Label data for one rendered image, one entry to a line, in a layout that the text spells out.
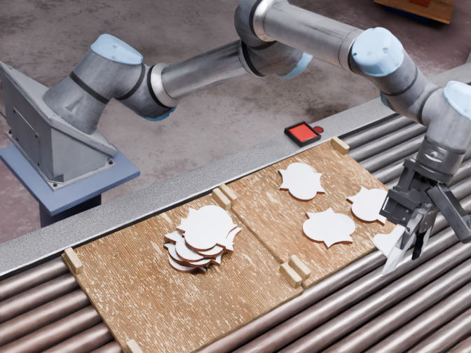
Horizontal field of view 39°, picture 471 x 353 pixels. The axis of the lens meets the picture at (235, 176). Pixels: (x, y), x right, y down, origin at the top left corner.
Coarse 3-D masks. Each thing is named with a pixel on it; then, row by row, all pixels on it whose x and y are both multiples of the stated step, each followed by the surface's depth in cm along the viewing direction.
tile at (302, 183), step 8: (288, 168) 176; (296, 168) 176; (304, 168) 177; (288, 176) 174; (296, 176) 174; (304, 176) 174; (312, 176) 175; (320, 176) 176; (288, 184) 171; (296, 184) 172; (304, 184) 172; (312, 184) 173; (288, 192) 171; (296, 192) 170; (304, 192) 170; (312, 192) 171; (320, 192) 172; (304, 200) 169
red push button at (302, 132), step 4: (292, 128) 192; (296, 128) 192; (300, 128) 192; (304, 128) 193; (308, 128) 193; (292, 132) 190; (296, 132) 191; (300, 132) 191; (304, 132) 191; (308, 132) 191; (312, 132) 192; (296, 136) 189; (300, 136) 190; (304, 136) 190; (308, 136) 190; (312, 136) 190; (304, 140) 189
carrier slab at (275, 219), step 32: (288, 160) 180; (320, 160) 182; (352, 160) 184; (256, 192) 169; (352, 192) 174; (256, 224) 161; (288, 224) 163; (288, 256) 155; (320, 256) 156; (352, 256) 158
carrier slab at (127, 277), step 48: (96, 240) 151; (144, 240) 153; (240, 240) 157; (96, 288) 141; (144, 288) 143; (192, 288) 145; (240, 288) 146; (288, 288) 148; (144, 336) 134; (192, 336) 136
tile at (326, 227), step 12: (312, 216) 164; (324, 216) 165; (336, 216) 165; (312, 228) 161; (324, 228) 162; (336, 228) 162; (348, 228) 163; (312, 240) 159; (324, 240) 159; (336, 240) 159; (348, 240) 160
